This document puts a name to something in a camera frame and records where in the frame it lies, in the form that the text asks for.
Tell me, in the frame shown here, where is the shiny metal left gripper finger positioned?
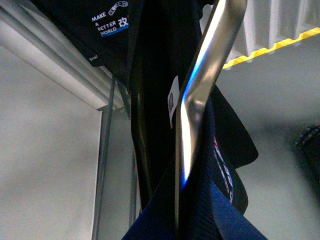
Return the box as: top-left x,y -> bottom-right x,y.
174,0 -> 247,237

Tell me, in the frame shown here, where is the navy blue shirt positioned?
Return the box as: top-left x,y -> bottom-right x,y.
124,0 -> 264,240

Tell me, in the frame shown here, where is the black printed t-shirt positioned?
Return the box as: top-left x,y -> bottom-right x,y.
32,0 -> 156,88

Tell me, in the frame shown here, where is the yellow black floor tape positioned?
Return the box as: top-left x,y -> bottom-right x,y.
222,27 -> 320,70

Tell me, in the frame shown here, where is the metal clothes rack frame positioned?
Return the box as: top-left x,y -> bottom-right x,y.
91,76 -> 131,240

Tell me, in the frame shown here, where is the black cable bundle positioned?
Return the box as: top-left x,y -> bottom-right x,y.
292,124 -> 320,183

